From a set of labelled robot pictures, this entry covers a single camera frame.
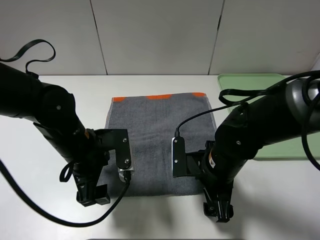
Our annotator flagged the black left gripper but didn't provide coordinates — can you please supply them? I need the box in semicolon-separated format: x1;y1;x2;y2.
66;129;111;207

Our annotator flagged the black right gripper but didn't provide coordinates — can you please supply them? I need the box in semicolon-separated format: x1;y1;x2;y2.
199;140;247;223

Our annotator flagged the grey towel with orange pattern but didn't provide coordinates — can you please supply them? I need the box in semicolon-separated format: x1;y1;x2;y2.
105;92;216;197

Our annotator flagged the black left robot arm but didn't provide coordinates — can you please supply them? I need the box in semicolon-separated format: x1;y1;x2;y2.
0;64;111;207

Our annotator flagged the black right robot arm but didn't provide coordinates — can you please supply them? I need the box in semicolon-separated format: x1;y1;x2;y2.
200;70;320;223

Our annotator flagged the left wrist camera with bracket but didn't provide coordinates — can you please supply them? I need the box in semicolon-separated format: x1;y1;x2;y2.
94;129;134;184

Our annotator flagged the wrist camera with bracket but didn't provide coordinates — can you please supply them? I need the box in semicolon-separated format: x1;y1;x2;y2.
94;129;134;184
171;136;205;178

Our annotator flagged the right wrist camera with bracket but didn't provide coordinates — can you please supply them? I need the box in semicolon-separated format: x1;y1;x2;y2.
171;136;205;178

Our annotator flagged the black left camera cable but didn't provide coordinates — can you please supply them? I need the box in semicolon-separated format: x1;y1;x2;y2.
0;159;132;228

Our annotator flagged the black camera cable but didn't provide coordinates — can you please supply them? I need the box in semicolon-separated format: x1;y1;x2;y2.
174;70;320;172
0;159;132;228

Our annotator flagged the black right camera cable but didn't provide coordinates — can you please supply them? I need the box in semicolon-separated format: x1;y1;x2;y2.
174;70;320;172

